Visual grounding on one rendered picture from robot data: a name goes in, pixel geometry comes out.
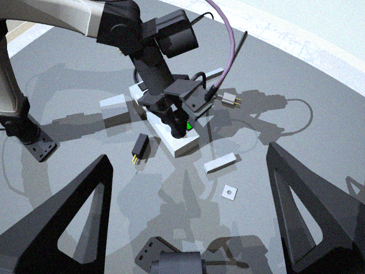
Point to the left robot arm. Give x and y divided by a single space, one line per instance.
115 24

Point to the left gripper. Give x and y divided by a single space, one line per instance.
164 89

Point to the white power strip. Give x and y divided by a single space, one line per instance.
175 145

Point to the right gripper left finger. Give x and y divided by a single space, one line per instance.
30 246

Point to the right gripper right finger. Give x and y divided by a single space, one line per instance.
340 217

